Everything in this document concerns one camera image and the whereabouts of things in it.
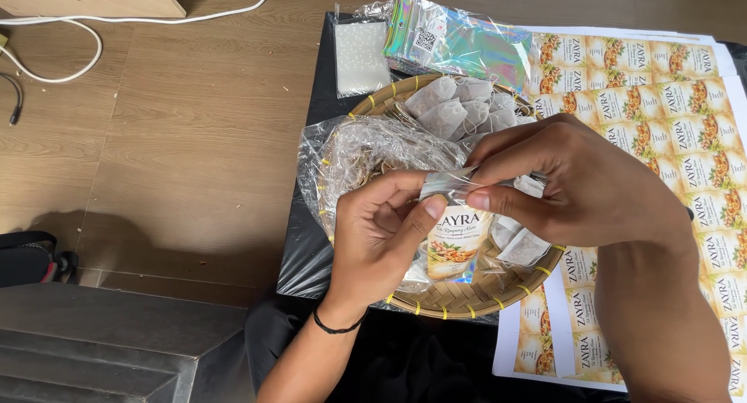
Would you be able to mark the person's left hand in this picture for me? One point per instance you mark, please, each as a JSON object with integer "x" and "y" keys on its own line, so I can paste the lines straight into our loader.
{"x": 367, "y": 251}

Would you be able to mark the person's right hand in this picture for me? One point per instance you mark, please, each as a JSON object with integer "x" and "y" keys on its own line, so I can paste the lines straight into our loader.
{"x": 589, "y": 187}

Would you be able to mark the labelled holographic pouch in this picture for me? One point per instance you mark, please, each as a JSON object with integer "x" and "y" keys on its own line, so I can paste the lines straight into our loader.
{"x": 458, "y": 245}

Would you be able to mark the black wrist band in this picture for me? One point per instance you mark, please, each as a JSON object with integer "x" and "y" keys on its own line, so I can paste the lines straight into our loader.
{"x": 335, "y": 331}

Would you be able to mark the crumpled clear plastic bag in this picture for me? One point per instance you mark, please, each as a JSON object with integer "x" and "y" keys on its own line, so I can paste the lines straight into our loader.
{"x": 362, "y": 152}

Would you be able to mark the round woven bamboo tray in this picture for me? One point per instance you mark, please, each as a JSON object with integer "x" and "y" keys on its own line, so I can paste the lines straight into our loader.
{"x": 467, "y": 298}

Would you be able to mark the sheet of printed labels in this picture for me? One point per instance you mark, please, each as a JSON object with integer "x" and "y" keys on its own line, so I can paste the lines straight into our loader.
{"x": 700, "y": 146}
{"x": 630, "y": 53}
{"x": 583, "y": 327}

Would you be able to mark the person's black trousers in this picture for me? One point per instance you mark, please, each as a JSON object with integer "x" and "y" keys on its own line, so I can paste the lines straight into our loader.
{"x": 408, "y": 362}

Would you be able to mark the pile of paper tea bags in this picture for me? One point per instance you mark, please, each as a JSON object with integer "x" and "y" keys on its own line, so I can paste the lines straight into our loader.
{"x": 443, "y": 108}

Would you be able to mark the black plastic sheet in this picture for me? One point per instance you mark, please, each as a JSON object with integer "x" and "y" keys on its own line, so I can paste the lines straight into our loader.
{"x": 327, "y": 88}

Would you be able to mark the stack of empty holographic pouches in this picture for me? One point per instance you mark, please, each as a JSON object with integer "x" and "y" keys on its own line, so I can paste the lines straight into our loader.
{"x": 467, "y": 53}

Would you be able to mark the clear packet of small bags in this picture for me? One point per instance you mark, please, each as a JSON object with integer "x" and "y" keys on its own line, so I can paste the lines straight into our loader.
{"x": 359, "y": 59}

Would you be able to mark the grey metal step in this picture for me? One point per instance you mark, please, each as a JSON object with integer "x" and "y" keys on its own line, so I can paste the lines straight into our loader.
{"x": 105, "y": 344}

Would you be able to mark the black bag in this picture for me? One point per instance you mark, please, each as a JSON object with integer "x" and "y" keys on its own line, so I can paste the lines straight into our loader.
{"x": 23, "y": 263}

